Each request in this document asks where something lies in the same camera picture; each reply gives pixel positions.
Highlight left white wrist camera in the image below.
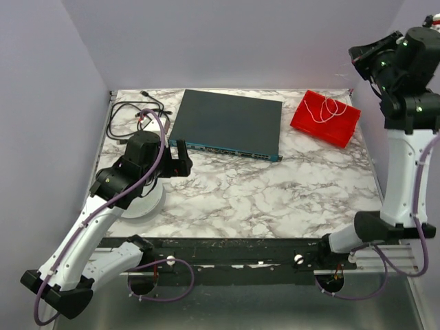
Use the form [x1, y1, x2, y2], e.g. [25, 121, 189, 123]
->
[140, 118, 171, 135]

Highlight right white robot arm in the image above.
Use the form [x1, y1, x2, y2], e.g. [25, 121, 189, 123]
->
[318, 27, 439, 259]

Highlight white cable spool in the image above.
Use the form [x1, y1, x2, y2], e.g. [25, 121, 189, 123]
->
[120, 179, 166, 222]

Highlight black usb cable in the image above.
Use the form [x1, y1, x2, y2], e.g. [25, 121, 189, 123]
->
[106, 90, 173, 144]

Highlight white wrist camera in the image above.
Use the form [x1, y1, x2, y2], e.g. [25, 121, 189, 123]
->
[140, 118, 171, 135]
[422, 13, 440, 32]

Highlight aluminium rail frame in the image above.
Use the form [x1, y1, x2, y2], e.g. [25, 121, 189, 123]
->
[51, 240, 421, 276]

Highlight red plastic bin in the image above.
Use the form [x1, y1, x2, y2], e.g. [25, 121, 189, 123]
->
[290, 90, 361, 149]

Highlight dark blue network switch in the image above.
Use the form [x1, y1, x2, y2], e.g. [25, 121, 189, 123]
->
[168, 89, 283, 162]

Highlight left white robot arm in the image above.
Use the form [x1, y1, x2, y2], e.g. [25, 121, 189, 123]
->
[21, 131, 193, 326]

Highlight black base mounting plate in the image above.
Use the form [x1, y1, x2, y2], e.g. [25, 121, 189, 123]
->
[122, 235, 358, 288]

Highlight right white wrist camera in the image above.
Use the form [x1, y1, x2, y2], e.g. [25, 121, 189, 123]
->
[422, 13, 440, 32]

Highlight thin white wire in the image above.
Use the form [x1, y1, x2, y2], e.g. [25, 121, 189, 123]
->
[305, 96, 348, 124]

